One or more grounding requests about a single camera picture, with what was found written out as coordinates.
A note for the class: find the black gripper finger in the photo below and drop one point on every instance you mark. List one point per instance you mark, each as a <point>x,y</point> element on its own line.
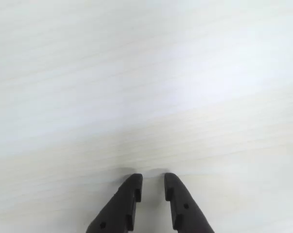
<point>117,206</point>
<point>187,208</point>

